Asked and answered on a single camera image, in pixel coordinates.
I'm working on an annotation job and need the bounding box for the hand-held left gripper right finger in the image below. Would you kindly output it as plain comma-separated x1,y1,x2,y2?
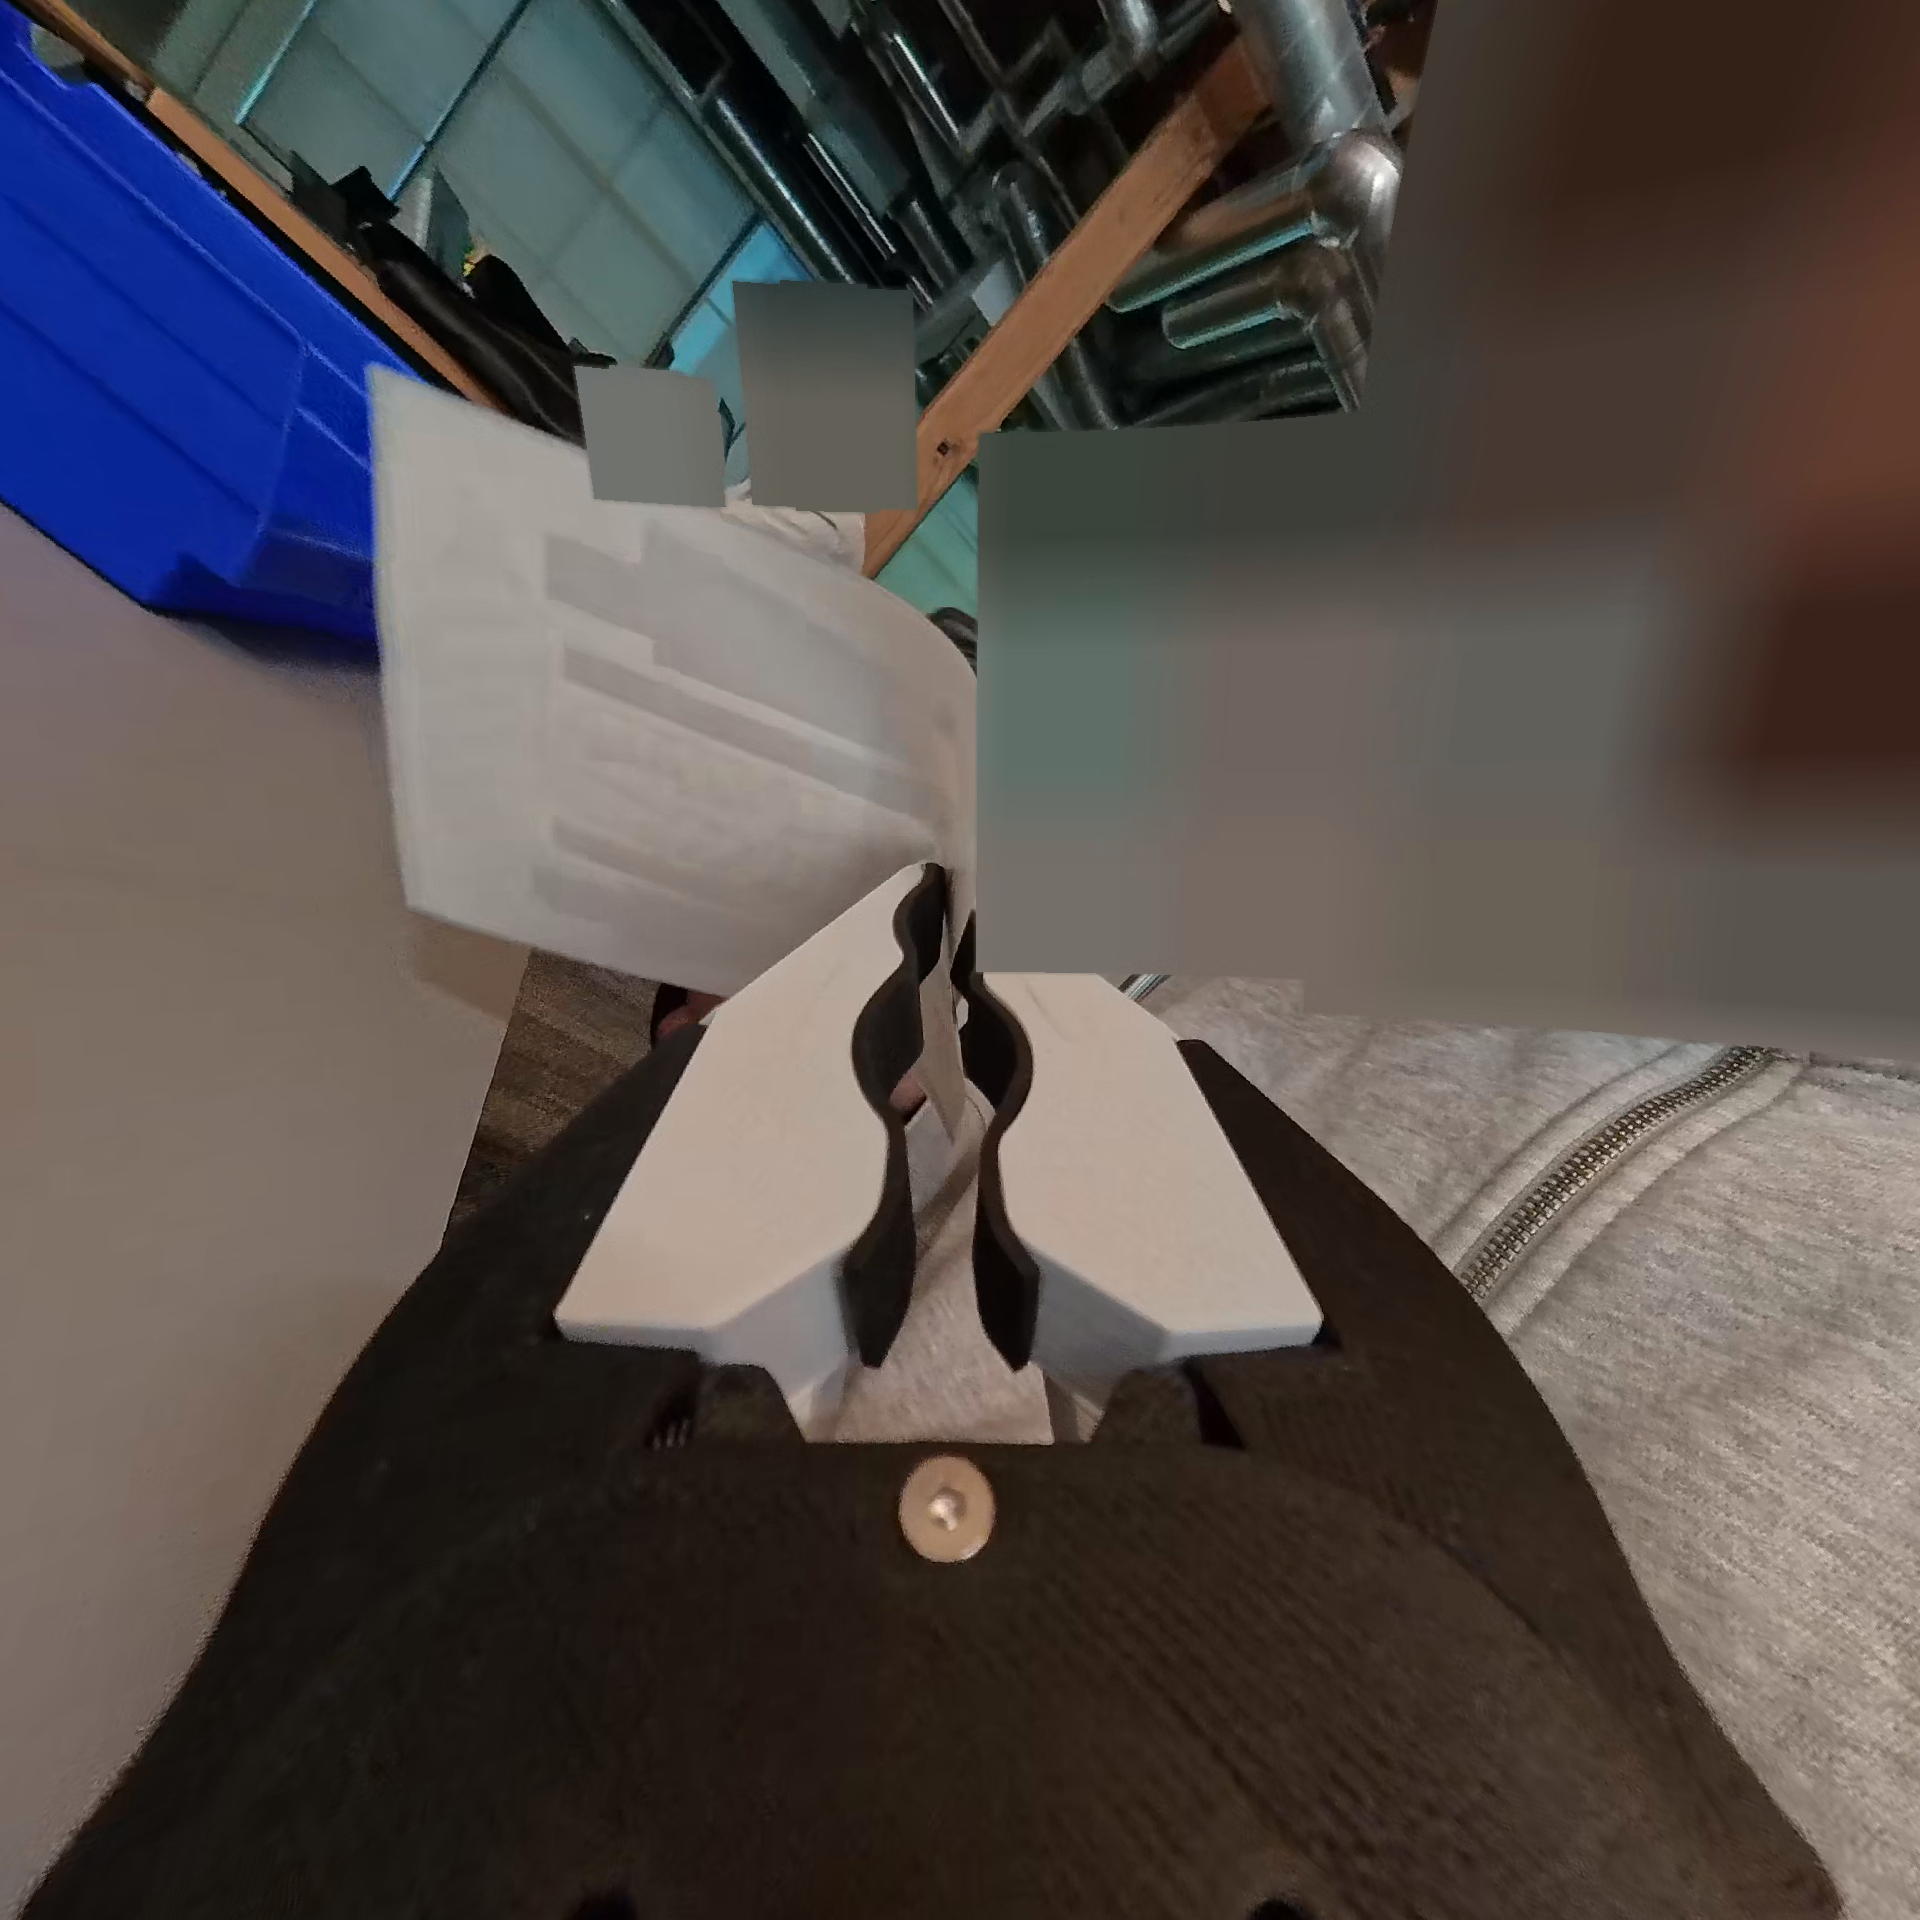
949,914,1327,1440

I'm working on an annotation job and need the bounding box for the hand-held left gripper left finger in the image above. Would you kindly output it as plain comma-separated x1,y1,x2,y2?
555,863,953,1443

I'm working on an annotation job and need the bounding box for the white paper sheet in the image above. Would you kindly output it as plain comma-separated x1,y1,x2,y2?
366,366,983,1147

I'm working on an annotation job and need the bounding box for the grey zip hoodie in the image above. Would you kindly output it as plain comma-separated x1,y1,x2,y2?
832,975,1920,1920

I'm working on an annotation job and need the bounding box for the black office chair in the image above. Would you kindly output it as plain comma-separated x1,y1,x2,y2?
290,165,591,442

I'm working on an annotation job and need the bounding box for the blue plastic bin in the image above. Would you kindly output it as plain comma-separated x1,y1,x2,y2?
0,15,427,650

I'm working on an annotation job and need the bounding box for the thin wooden beam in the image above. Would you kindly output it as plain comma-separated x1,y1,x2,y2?
0,0,500,413

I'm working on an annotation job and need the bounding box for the silver elbow duct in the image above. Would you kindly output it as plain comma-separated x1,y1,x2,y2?
1110,0,1412,317

